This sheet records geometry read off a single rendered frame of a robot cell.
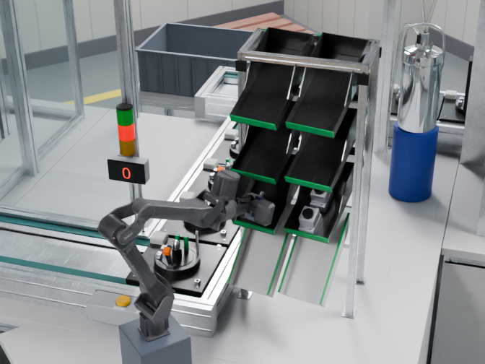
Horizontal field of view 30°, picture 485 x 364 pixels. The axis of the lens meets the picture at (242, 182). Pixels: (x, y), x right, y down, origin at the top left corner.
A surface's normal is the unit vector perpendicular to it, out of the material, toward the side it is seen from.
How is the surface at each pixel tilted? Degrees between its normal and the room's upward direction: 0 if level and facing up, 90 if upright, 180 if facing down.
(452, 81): 0
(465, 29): 90
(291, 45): 115
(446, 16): 90
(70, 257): 0
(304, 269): 45
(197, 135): 0
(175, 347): 90
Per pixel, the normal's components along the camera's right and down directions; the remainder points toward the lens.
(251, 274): -0.33, -0.29
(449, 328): -0.29, 0.48
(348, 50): -0.41, 0.77
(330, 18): -0.86, 0.26
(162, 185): -0.01, -0.86
